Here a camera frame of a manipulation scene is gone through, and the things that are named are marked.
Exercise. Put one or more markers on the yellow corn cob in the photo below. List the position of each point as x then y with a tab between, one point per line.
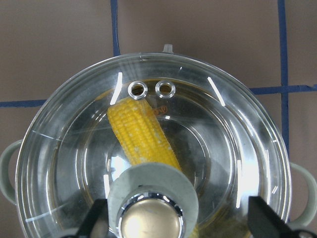
152	198

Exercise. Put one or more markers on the glass pot lid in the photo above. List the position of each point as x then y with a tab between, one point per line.
175	145

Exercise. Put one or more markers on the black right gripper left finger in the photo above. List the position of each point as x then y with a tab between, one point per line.
95	224

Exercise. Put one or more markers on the pale green cooking pot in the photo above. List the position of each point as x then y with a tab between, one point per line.
301	153

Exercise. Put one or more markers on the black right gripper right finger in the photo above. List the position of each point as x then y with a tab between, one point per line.
263	222

